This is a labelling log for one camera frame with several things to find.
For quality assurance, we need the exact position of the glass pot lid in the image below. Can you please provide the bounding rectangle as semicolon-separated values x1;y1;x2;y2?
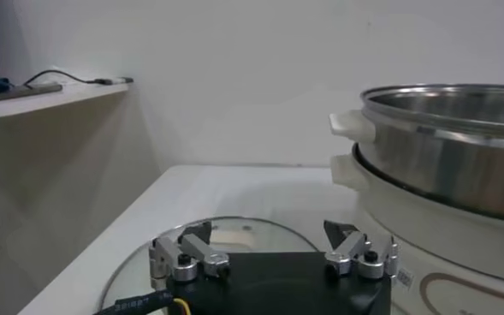
98;216;321;315

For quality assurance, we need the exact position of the white side table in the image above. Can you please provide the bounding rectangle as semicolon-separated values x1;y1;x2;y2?
0;80;133;121

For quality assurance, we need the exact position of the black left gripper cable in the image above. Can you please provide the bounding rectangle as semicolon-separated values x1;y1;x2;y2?
92;289;193;315

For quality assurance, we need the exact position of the stainless steel steamer basket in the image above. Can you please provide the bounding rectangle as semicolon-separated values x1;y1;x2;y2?
328;83;504;226

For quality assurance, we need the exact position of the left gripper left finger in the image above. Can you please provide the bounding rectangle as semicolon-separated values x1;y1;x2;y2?
148;220;232;284

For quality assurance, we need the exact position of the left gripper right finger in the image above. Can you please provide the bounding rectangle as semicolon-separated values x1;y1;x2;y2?
323;220;401;281

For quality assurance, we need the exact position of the thin black usb cable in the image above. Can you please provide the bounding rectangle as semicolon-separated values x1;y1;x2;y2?
22;69;111;89

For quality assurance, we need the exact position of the white electric cooker base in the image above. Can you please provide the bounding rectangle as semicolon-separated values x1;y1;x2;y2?
330;145;504;315

